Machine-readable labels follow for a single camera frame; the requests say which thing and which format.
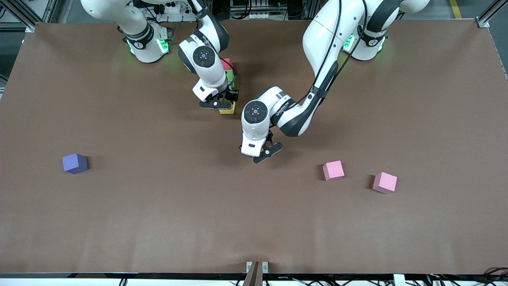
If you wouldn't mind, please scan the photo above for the grey equipment rack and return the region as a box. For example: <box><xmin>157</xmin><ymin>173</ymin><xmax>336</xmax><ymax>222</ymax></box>
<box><xmin>229</xmin><ymin>0</ymin><xmax>287</xmax><ymax>20</ymax></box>

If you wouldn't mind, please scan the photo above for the aluminium frame profile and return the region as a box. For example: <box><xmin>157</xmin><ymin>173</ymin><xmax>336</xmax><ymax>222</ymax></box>
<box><xmin>0</xmin><ymin>0</ymin><xmax>60</xmax><ymax>33</ymax></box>
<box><xmin>476</xmin><ymin>0</ymin><xmax>508</xmax><ymax>29</ymax></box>

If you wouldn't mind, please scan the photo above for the brown upright bar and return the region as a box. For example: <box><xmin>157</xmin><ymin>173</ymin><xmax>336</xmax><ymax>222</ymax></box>
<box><xmin>242</xmin><ymin>261</ymin><xmax>264</xmax><ymax>286</ymax></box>

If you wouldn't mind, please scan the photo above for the purple foam cube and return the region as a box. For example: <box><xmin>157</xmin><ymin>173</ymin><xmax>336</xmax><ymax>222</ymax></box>
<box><xmin>62</xmin><ymin>153</ymin><xmax>89</xmax><ymax>175</ymax></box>

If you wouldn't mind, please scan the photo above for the orchid pink foam cube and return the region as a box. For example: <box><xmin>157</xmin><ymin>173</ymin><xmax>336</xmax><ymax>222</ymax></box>
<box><xmin>372</xmin><ymin>172</ymin><xmax>398</xmax><ymax>194</ymax></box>

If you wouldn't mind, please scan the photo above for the brown table cover mat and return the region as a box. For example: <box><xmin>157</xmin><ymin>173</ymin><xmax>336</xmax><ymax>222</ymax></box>
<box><xmin>0</xmin><ymin>19</ymin><xmax>508</xmax><ymax>275</ymax></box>

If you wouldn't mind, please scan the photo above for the black and red cable bundle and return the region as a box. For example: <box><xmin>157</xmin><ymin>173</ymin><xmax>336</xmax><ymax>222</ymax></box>
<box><xmin>427</xmin><ymin>267</ymin><xmax>508</xmax><ymax>286</ymax></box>

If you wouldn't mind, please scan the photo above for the white power strip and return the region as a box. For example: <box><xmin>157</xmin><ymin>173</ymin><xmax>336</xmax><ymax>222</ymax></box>
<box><xmin>157</xmin><ymin>2</ymin><xmax>196</xmax><ymax>23</ymax></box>

